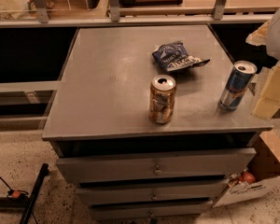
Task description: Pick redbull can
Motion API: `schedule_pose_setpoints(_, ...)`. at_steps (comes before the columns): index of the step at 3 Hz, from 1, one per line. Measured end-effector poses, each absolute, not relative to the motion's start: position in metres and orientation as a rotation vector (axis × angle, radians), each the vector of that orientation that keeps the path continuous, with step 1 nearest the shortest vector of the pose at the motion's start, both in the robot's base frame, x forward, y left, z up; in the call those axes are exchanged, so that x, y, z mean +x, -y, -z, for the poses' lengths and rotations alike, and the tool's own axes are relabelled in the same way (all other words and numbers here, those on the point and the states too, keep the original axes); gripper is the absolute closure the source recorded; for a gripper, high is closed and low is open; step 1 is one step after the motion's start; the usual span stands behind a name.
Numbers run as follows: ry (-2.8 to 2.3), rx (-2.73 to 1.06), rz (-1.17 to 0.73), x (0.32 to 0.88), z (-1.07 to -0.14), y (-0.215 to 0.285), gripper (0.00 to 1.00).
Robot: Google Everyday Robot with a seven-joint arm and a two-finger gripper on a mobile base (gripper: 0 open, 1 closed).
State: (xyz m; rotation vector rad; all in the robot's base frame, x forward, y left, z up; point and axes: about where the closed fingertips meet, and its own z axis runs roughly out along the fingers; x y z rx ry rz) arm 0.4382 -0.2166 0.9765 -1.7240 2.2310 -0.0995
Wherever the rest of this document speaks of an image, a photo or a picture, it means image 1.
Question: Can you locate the blue silver redbull can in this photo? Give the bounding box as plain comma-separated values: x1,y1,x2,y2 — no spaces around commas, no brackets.
218,61,257,111

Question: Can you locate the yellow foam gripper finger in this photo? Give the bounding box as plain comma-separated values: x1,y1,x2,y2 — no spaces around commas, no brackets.
252,61,280,119

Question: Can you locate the red round object in box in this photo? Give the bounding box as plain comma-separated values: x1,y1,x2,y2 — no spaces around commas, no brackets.
240,170,256,184

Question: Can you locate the middle grey drawer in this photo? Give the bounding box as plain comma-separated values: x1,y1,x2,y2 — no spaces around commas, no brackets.
77,180,227,205

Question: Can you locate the open cardboard box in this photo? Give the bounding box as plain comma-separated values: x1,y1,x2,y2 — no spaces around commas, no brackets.
214,131,280,207

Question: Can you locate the grey drawer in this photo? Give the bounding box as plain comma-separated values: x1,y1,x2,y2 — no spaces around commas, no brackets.
77,180,227,205
56,148,256,183
91,201,213,220

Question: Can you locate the black cable with orange clip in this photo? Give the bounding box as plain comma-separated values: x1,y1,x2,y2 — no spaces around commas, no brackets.
0,166,39,224

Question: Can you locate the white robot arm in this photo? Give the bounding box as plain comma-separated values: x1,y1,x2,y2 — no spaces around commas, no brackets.
245,8,280,119

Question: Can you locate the blue crumpled chip bag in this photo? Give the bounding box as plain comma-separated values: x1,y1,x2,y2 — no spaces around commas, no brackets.
152,41,210,73

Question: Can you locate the gold beverage can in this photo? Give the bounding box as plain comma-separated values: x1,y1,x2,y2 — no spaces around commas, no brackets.
148,75,176,124

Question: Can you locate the grey metal shelf rail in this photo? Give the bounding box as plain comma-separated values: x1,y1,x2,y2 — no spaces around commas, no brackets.
0,0,276,28

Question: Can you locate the grey drawer cabinet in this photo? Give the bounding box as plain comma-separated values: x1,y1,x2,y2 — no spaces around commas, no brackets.
43,25,271,211

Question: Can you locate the top grey drawer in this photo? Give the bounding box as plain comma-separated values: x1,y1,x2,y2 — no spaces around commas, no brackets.
56,148,256,183

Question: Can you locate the bottom grey drawer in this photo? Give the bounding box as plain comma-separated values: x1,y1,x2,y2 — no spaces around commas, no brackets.
91,201,213,220

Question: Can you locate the black tripod leg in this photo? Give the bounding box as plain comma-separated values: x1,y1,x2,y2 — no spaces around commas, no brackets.
19,163,49,224

